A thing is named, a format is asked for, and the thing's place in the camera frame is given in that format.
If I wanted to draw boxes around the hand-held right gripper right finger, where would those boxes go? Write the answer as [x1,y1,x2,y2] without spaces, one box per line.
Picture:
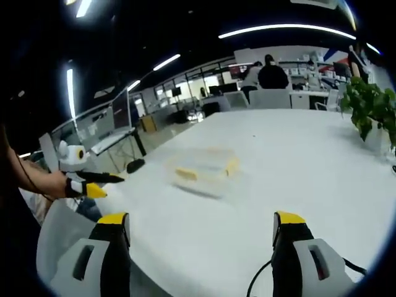
[272,211,353,297]

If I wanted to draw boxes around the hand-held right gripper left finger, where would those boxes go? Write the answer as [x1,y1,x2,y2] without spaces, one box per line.
[49,212,132,297]

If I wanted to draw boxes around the clear container with plastic buckles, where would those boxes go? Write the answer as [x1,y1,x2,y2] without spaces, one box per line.
[166,145,241,199]

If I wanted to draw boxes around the person's jeans leg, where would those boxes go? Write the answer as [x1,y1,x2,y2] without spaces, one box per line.
[75,197,103,222]

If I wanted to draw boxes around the black computer mouse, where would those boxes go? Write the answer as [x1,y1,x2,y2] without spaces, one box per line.
[126,158,145,174]

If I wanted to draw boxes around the white side desk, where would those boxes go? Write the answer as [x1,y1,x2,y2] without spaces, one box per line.
[91,126,148,174]

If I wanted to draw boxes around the computer monitor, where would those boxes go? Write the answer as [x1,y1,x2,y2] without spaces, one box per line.
[110,87,133,131]

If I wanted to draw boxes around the yellow box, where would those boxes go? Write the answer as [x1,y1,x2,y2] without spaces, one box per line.
[140,116,158,133]

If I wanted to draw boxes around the white plant pot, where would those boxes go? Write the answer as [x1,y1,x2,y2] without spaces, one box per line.
[366,119,391,153]

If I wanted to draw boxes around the white chair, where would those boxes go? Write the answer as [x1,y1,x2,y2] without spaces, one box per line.
[223,92,250,110]
[315,89,340,111]
[249,88,292,110]

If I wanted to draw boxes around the green potted plant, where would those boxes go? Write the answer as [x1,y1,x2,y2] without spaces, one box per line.
[340,75,396,146]

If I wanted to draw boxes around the long curved ceiling light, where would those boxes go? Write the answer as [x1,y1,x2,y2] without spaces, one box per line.
[218,24,357,41]

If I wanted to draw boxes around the black cable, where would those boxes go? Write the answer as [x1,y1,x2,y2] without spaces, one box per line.
[17,154,55,204]
[247,259,275,297]
[342,258,368,275]

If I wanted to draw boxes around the dark wall screen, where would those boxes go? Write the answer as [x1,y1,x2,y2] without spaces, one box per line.
[228,63,254,82]

